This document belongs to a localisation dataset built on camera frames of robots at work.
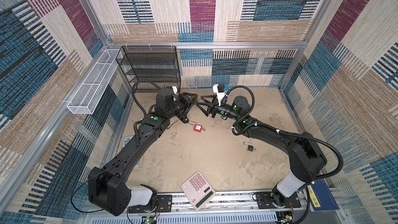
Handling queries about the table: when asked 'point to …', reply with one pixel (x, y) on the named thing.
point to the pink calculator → (198, 190)
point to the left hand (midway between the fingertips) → (198, 95)
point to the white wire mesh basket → (88, 95)
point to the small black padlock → (250, 148)
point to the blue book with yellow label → (320, 196)
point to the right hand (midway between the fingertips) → (198, 102)
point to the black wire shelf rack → (157, 65)
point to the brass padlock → (194, 97)
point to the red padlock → (197, 128)
